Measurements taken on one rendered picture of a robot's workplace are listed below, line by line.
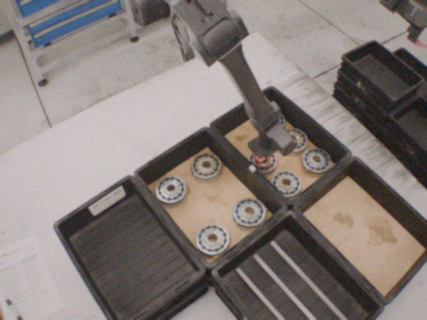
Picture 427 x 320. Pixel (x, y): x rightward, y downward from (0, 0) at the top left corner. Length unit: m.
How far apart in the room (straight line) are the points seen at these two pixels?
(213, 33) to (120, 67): 2.30
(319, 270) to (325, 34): 2.40
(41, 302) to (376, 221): 1.16
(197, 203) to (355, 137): 0.74
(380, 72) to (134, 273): 1.72
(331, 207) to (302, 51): 1.95
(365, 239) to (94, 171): 1.03
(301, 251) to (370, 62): 1.42
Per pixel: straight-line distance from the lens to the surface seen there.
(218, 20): 0.72
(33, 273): 1.44
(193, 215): 1.21
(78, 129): 1.69
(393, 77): 2.28
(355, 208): 1.28
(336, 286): 1.17
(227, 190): 1.25
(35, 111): 2.94
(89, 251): 1.24
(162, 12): 1.89
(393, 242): 1.28
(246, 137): 1.36
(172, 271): 1.15
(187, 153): 1.29
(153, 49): 3.07
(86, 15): 2.94
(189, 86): 1.73
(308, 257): 1.18
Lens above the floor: 1.92
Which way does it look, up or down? 56 degrees down
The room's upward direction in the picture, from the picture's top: 4 degrees counter-clockwise
